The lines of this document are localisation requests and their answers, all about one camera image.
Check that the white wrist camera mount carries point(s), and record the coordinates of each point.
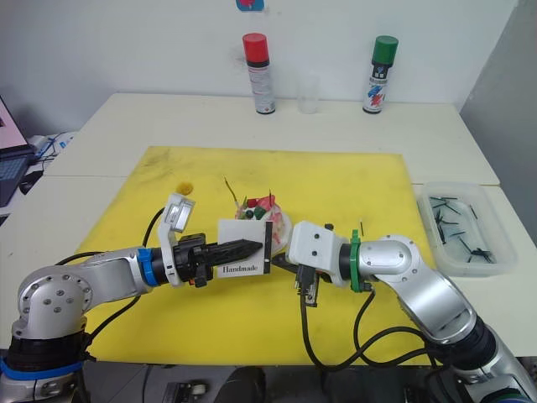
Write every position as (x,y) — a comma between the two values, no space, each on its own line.
(178,216)
(312,245)

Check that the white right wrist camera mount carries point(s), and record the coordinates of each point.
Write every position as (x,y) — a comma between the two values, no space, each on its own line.
(312,245)

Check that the red cap spray can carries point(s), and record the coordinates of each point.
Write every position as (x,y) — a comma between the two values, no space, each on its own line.
(260,75)

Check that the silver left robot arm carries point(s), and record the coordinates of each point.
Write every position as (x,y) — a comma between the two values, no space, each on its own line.
(63,289)

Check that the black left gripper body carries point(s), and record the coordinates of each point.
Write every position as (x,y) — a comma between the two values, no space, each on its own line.
(189,256)

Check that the dark rounded shape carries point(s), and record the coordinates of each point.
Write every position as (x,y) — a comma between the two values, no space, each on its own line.
(247,386)

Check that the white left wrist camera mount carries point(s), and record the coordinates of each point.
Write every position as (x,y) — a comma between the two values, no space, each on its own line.
(178,216)

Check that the burnt black match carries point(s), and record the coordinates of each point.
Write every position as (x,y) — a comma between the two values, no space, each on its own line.
(439,219)
(440,202)
(472,211)
(480,254)
(455,233)

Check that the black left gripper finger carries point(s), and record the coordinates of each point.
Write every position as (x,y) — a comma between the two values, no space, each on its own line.
(235,251)

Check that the translucent plastic water tray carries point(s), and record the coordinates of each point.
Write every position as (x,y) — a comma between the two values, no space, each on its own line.
(465,228)

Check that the red blue wall sticker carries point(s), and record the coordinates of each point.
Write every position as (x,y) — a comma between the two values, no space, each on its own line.
(250,5)

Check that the thin long candle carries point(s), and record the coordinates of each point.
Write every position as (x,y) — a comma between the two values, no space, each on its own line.
(230,191)

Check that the thin short candle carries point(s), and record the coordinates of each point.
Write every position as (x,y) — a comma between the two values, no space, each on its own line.
(271,197)

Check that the green cap spray can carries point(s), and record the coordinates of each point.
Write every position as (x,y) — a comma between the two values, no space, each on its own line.
(377,75)

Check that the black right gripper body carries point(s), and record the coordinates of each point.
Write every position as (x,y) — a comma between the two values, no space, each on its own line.
(307,285)

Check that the white Handmade matchbox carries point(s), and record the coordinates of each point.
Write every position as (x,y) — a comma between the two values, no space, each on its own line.
(239,268)

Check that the grey box under table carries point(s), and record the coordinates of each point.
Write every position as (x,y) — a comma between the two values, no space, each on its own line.
(186,391)

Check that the open laptop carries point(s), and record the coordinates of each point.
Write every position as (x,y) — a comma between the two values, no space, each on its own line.
(10,159)

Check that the clear plastic cup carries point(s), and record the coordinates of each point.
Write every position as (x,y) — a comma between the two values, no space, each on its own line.
(309,98)

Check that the yellow foam mat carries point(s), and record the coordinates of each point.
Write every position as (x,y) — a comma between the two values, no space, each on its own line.
(335,189)

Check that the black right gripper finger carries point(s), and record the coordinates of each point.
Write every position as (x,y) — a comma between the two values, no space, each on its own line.
(284,263)

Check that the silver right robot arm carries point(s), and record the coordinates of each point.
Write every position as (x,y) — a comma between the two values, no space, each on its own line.
(419,277)

